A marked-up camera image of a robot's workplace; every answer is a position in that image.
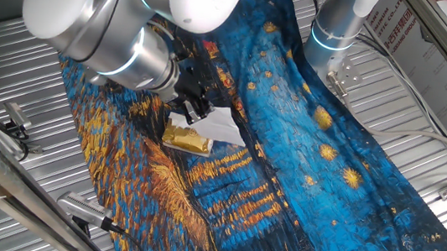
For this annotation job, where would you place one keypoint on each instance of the white panel with red print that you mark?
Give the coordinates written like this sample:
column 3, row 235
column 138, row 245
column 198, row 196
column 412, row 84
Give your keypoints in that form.
column 436, row 69

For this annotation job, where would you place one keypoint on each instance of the white paper napkin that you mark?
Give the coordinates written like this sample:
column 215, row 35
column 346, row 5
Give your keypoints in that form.
column 223, row 127

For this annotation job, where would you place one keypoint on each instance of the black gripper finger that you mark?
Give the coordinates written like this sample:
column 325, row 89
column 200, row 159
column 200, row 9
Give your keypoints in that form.
column 191, row 112
column 206, row 106

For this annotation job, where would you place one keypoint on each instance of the small silver camera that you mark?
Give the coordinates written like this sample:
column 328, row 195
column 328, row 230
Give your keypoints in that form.
column 18, row 115

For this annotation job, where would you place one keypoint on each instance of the silver camera mount bracket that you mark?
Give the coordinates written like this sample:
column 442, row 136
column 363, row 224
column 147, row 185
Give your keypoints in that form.
column 34, row 148

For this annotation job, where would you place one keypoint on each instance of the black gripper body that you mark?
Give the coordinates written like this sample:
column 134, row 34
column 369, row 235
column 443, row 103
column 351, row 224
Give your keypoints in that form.
column 188, row 85

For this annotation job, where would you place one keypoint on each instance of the large silver camera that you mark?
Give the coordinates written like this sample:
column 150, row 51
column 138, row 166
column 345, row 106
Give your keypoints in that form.
column 83, row 207

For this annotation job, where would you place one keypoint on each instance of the starry night painting tablecloth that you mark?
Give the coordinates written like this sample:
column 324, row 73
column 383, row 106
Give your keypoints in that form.
column 327, row 175

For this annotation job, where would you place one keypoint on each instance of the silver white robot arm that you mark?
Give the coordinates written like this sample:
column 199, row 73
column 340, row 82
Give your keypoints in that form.
column 105, row 15

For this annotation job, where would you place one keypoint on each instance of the black large camera mount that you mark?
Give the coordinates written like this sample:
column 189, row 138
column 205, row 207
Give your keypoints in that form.
column 81, row 226

